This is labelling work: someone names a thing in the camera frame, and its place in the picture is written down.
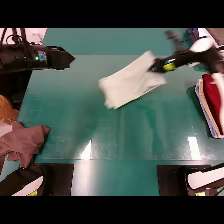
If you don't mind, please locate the pale garment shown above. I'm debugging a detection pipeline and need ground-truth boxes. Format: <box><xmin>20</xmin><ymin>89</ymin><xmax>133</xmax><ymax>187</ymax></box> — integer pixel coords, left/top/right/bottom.
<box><xmin>194</xmin><ymin>79</ymin><xmax>224</xmax><ymax>140</ymax></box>

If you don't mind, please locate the brown garment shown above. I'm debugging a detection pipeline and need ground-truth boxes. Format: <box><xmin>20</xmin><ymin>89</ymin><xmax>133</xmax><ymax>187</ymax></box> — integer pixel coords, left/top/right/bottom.
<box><xmin>0</xmin><ymin>121</ymin><xmax>51</xmax><ymax>175</ymax></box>

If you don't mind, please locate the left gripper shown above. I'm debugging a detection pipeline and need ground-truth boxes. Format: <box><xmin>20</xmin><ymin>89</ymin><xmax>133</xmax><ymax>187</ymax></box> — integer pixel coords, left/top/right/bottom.
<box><xmin>44</xmin><ymin>46</ymin><xmax>76</xmax><ymax>71</ymax></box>

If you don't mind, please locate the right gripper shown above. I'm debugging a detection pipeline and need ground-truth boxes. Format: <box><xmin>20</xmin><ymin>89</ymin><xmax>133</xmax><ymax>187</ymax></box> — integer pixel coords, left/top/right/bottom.
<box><xmin>149</xmin><ymin>55</ymin><xmax>178</xmax><ymax>74</ymax></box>

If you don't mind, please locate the red garment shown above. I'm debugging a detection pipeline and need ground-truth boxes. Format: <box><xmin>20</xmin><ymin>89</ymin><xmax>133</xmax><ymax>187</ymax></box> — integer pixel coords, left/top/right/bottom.
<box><xmin>201</xmin><ymin>73</ymin><xmax>224</xmax><ymax>135</ymax></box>

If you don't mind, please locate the white T-shirt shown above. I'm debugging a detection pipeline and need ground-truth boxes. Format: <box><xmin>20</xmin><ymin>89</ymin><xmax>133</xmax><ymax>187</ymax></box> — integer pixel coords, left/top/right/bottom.
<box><xmin>97</xmin><ymin>50</ymin><xmax>168</xmax><ymax>110</ymax></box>

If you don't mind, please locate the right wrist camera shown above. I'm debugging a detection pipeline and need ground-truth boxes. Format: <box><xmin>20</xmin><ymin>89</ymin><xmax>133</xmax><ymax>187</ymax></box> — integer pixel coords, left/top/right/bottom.
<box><xmin>164</xmin><ymin>30</ymin><xmax>184</xmax><ymax>52</ymax></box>

